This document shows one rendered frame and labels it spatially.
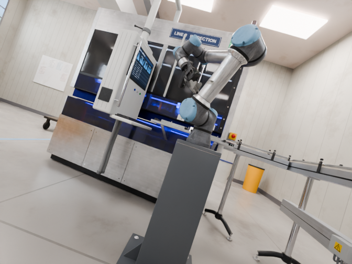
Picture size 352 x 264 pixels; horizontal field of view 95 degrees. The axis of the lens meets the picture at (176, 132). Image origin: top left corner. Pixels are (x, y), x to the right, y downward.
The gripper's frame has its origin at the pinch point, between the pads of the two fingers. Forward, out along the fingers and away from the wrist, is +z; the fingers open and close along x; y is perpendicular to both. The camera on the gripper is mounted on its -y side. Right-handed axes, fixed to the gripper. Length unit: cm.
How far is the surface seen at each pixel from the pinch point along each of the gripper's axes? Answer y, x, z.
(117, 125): -95, -10, -32
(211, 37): 1, 80, -89
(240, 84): -2, 92, -26
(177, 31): -20, 57, -115
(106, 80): -57, -27, -56
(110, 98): -60, -26, -38
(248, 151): -33, 97, 40
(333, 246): 7, 47, 110
